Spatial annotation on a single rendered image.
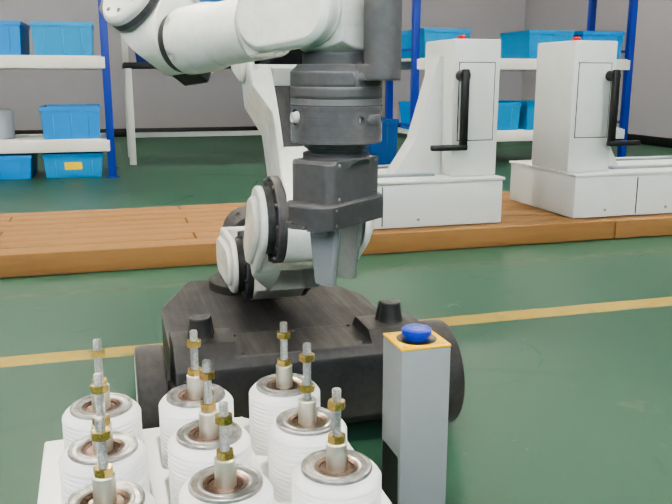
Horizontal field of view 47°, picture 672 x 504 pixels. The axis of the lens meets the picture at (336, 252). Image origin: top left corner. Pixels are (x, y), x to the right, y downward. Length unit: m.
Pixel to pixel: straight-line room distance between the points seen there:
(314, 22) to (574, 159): 2.79
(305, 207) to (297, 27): 0.16
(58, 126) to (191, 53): 4.66
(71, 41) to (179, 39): 4.61
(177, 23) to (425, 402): 0.56
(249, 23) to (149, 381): 0.74
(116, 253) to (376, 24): 2.16
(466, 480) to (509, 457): 0.12
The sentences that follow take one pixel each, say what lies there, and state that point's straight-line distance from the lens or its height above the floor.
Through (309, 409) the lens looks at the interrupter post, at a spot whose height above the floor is 0.27.
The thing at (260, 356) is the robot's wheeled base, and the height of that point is 0.19.
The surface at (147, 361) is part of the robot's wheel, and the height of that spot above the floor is 0.19.
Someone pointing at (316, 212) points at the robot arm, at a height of 0.53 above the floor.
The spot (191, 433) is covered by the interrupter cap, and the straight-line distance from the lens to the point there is 0.94.
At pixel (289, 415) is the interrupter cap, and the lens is 0.97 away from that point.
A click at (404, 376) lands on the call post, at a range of 1.03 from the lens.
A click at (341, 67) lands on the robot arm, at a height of 0.66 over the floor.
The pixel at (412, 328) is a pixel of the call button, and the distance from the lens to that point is 1.05.
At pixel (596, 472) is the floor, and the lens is 1.45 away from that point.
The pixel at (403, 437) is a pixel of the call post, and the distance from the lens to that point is 1.06.
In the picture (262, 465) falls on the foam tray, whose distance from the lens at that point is 1.03.
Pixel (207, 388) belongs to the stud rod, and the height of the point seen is 0.31.
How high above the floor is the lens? 0.66
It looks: 13 degrees down
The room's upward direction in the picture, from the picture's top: straight up
